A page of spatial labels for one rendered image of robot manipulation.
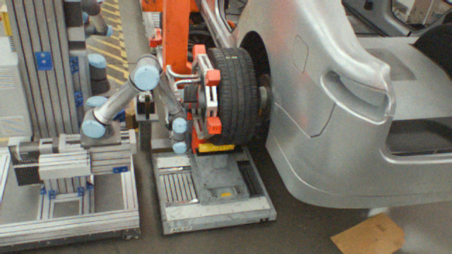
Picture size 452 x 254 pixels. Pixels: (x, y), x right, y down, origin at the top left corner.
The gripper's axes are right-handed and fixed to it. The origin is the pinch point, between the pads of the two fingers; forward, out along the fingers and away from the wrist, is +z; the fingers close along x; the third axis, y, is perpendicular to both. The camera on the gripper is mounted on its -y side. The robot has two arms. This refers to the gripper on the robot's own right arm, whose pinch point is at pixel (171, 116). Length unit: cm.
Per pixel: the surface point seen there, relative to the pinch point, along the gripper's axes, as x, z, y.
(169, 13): -6, 57, 45
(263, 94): -64, 9, 8
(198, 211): -20, -15, -75
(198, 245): -16, -38, -83
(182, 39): -16, 57, 26
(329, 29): -59, -56, 83
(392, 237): -159, -56, -81
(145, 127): 10, 70, -60
